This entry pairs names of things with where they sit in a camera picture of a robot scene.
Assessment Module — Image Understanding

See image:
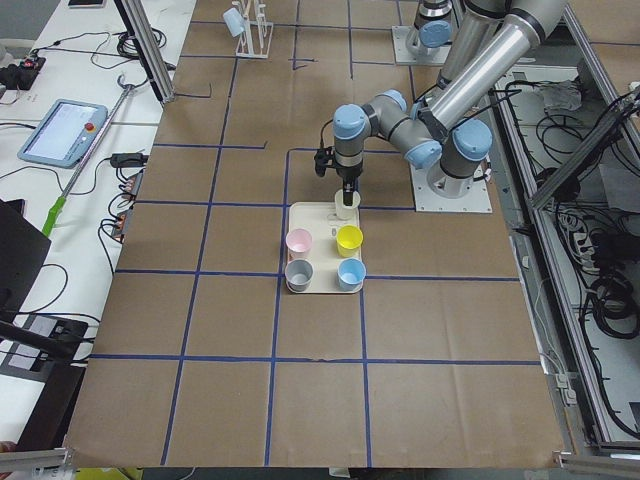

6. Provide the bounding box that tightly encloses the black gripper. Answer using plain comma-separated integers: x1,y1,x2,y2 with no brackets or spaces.
337,167,361,206

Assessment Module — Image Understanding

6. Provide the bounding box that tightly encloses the cream plastic cup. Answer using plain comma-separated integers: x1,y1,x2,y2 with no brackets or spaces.
334,190,361,220

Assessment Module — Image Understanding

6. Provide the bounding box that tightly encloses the light blue plastic cup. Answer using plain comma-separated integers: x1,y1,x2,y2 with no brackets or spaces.
223,7,245,38

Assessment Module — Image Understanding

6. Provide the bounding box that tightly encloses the yellow plastic cup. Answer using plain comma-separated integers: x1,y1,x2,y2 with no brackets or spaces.
336,225,364,258

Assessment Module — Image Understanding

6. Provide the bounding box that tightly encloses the pink plastic cup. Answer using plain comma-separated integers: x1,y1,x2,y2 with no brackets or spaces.
285,228,313,260

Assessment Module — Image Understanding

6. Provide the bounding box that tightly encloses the grey plastic cup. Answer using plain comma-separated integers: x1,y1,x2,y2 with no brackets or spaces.
284,259,314,293

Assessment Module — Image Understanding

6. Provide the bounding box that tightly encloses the cream plastic tray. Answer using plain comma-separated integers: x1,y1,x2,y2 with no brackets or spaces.
288,202,363,294

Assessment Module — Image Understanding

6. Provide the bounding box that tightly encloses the black power adapter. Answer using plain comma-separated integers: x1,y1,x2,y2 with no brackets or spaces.
109,152,149,168

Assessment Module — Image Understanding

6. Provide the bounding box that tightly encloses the blue teach pendant tablet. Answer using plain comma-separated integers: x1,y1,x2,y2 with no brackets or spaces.
17,99,108,168

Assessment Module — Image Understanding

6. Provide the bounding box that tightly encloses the metal reacher grabber tool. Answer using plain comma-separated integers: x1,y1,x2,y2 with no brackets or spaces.
42,74,136,238

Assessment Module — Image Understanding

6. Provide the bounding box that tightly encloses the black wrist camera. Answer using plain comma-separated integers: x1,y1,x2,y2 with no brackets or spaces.
314,146,335,178

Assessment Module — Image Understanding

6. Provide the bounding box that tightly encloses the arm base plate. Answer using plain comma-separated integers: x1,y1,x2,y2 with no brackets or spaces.
392,25,451,66
410,150,492,214

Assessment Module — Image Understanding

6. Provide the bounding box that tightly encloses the white wire cup rack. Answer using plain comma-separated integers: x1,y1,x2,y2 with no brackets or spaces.
231,1,274,59

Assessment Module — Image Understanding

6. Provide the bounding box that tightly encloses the aluminium frame post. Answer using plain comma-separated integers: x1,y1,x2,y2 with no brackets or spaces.
114,0,175,105

